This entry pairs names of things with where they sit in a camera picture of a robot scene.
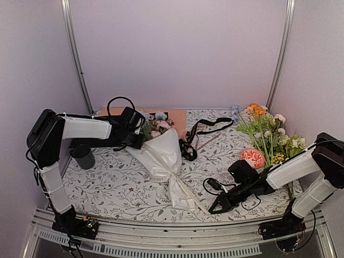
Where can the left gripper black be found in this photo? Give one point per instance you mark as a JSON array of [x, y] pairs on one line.
[[138, 143]]

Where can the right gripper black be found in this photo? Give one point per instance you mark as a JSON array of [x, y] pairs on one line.
[[226, 206]]

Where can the bouquet of fake flowers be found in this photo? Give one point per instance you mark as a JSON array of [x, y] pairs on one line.
[[156, 124]]

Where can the white wrapping paper sheet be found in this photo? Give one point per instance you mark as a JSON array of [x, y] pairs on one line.
[[160, 156]]

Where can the cream printed ribbon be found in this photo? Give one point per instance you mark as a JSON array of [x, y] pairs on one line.
[[181, 197]]

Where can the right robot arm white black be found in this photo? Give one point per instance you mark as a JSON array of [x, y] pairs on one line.
[[325, 156]]

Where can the pile of fake flowers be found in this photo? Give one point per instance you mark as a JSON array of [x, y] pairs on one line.
[[267, 132]]

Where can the dark grey cup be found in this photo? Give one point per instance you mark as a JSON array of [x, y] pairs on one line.
[[84, 156]]

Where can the pink wrapping paper sheet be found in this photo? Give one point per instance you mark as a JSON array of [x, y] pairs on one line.
[[179, 117]]

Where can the red white patterned bowl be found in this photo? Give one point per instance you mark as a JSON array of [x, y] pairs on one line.
[[254, 157]]

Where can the floral patterned tablecloth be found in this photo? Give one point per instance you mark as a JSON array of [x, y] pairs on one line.
[[118, 186]]

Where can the yellow small flower sprigs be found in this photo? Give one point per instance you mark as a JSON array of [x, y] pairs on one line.
[[278, 158]]

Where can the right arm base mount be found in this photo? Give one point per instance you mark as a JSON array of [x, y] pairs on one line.
[[288, 224]]

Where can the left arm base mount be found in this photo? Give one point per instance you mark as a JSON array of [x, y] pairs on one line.
[[68, 223]]

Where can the aluminium front rail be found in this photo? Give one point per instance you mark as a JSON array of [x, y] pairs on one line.
[[124, 238]]

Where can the left aluminium frame post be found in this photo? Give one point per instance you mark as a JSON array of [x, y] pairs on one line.
[[66, 11]]

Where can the aluminium frame post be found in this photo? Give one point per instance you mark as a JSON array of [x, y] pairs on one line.
[[288, 20], [66, 11]]

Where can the right aluminium frame post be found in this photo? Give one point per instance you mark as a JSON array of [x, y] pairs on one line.
[[288, 20]]

